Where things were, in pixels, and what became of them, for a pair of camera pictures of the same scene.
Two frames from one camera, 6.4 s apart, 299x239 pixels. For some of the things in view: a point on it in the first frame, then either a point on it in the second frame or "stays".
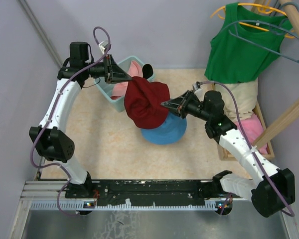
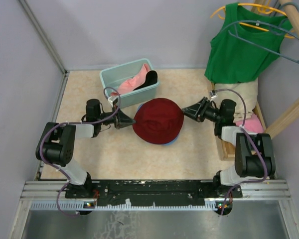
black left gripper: (113, 72) → (122, 120)
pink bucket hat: (119, 88) → (130, 84)
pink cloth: (252, 128) stays
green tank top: (246, 44) stays
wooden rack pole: (298, 23) stays
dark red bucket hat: (142, 102) → (158, 121)
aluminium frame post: (39, 29) stays
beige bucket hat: (147, 70) → (151, 78)
